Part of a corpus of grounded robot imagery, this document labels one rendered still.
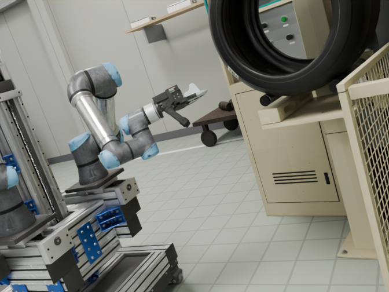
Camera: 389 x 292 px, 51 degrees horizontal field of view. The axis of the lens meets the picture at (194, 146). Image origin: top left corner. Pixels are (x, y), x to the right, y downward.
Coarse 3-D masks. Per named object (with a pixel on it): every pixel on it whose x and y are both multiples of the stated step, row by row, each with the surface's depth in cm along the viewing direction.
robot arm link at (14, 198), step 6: (0, 192) 159; (6, 192) 160; (12, 192) 162; (18, 192) 165; (0, 198) 159; (6, 198) 160; (12, 198) 162; (18, 198) 164; (0, 204) 160; (6, 204) 160; (12, 204) 161; (0, 210) 160
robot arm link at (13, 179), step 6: (0, 156) 152; (0, 162) 150; (0, 168) 149; (6, 168) 151; (12, 168) 151; (0, 174) 148; (6, 174) 149; (12, 174) 150; (0, 180) 147; (6, 180) 148; (12, 180) 150; (18, 180) 151; (0, 186) 147; (6, 186) 149; (12, 186) 151
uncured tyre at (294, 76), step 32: (224, 0) 152; (256, 0) 174; (352, 0) 128; (224, 32) 156; (256, 32) 179; (352, 32) 132; (256, 64) 177; (288, 64) 175; (320, 64) 139; (352, 64) 154
